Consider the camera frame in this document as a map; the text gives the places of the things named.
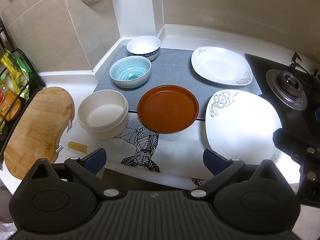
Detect white floral plate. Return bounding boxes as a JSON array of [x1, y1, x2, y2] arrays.
[[191, 47, 253, 86], [205, 89, 282, 164]]

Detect cream ribbed bowl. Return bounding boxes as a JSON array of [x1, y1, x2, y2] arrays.
[[78, 89, 129, 140]]

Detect light blue glazed bowl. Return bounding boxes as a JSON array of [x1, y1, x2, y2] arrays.
[[109, 56, 152, 89]]

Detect white bowl blue pattern rim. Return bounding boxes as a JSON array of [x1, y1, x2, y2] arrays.
[[126, 36, 161, 61]]

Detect small yellow scraper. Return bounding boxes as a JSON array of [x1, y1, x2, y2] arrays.
[[67, 141, 87, 154]]

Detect white mat geometric print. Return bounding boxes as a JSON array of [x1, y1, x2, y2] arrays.
[[60, 113, 213, 189]]

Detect wooden cutting board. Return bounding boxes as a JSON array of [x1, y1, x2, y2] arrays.
[[4, 87, 74, 180]]

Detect black gas stove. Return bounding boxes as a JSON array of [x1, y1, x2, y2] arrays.
[[245, 53, 319, 143]]

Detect brown round plate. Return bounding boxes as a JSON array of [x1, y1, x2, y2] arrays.
[[137, 85, 199, 134]]

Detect orange labelled bottle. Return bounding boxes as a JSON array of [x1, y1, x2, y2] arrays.
[[1, 82, 21, 121]]

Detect black storage rack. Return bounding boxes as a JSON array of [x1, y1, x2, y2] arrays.
[[1, 22, 46, 170]]

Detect grey dish mat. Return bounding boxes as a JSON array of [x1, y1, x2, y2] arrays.
[[95, 48, 262, 120]]

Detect green yellow snack bag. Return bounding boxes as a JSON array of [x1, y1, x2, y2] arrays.
[[1, 50, 34, 101]]

